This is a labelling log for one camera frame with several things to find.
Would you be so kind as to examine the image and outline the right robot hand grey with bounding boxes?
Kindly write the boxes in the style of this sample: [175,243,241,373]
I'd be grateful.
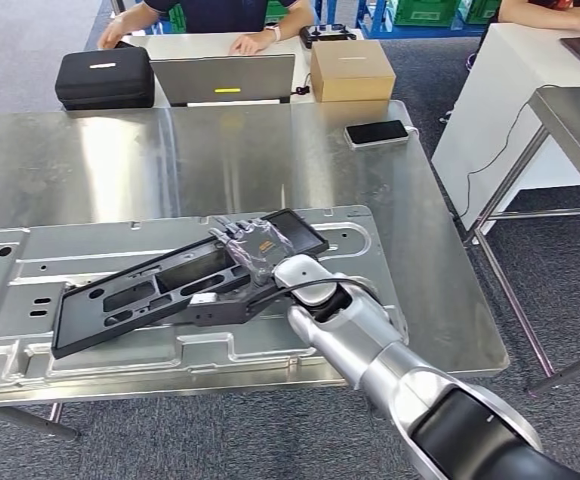
[208,217,297,287]

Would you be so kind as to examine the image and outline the black plastic panel part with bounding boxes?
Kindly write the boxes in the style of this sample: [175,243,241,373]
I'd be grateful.
[51,208,331,361]

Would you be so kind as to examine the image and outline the stamped metal sheet part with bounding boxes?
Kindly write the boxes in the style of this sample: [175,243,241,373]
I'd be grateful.
[0,205,410,399]

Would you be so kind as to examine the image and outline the grey laptop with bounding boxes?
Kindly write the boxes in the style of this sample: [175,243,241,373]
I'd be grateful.
[150,54,296,107]

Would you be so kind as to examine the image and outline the black phone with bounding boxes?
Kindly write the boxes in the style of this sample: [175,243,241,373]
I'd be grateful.
[344,119,411,150]

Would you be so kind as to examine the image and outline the brown cardboard box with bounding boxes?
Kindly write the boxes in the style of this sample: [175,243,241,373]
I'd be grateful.
[310,39,397,104]

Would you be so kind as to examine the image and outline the white desk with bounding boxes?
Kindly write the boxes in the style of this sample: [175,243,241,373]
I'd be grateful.
[119,29,366,111]

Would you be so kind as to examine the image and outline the black remote controller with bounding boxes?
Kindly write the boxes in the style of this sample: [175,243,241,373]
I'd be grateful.
[298,23,357,50]

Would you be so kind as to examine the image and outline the person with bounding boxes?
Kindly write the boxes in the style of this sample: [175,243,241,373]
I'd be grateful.
[497,0,580,32]
[96,0,316,56]

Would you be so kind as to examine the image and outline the black zip case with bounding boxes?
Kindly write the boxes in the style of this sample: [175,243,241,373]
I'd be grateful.
[55,44,156,111]

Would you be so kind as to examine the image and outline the blue storage rack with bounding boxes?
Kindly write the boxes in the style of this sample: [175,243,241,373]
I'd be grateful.
[315,0,501,40]

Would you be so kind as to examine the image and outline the green plastic crate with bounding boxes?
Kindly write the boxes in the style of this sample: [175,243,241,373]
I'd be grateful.
[387,0,464,28]

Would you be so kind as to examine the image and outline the white cabinet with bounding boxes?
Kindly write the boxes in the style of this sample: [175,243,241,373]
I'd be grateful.
[430,23,580,234]

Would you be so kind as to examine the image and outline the black wrist cables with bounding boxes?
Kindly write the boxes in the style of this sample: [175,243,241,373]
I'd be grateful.
[247,276,384,314]

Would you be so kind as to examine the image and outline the black laptop cable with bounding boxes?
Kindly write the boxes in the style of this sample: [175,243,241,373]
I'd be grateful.
[289,71,313,99]

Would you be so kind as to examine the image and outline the thin black hanging cable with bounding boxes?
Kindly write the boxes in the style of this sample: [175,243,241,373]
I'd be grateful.
[452,84,561,223]

